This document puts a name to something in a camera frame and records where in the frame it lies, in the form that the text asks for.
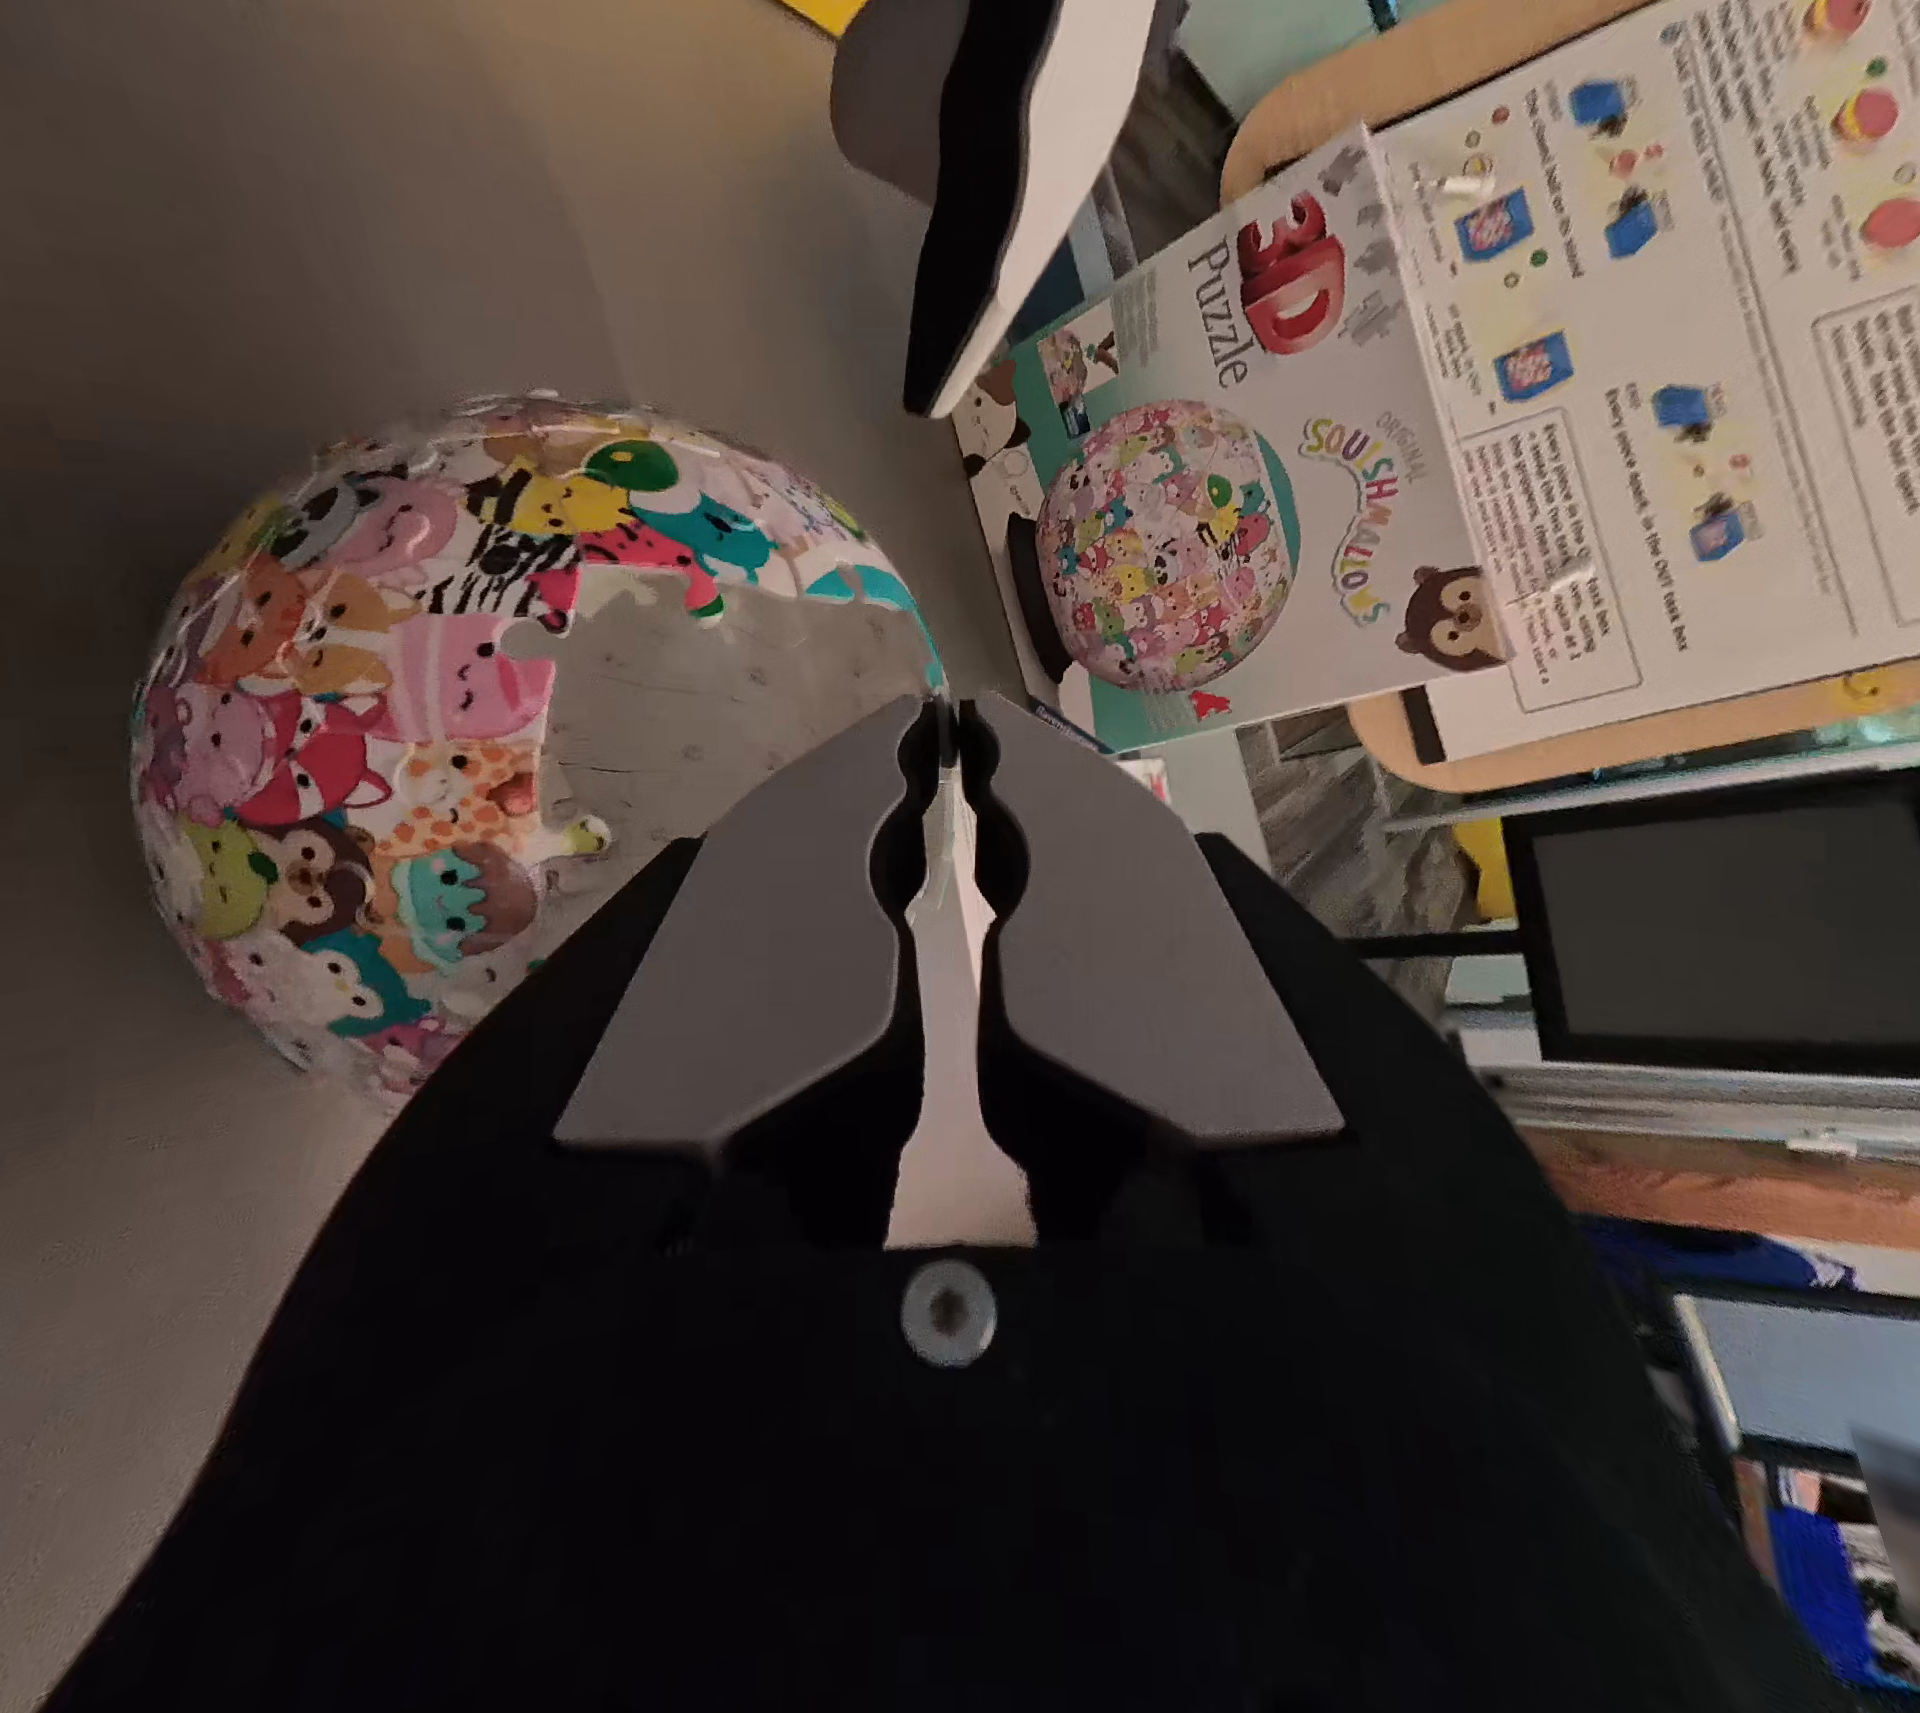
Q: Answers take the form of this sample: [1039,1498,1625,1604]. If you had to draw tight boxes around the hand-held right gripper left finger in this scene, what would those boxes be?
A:
[551,691,941,1167]

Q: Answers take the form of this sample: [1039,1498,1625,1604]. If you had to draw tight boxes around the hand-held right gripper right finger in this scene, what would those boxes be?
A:
[955,691,1347,1157]

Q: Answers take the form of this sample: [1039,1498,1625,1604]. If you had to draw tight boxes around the colourful puzzle ball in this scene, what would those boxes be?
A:
[131,391,949,1119]

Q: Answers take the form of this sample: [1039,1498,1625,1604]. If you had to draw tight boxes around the puzzle ball cardboard box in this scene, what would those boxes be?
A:
[948,120,1513,754]

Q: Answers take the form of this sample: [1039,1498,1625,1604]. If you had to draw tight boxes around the blue jacket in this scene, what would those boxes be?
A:
[1581,1214,1862,1298]

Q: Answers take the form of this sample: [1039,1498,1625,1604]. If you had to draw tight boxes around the whiteboard on black stand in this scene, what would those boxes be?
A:
[1642,1285,1920,1467]

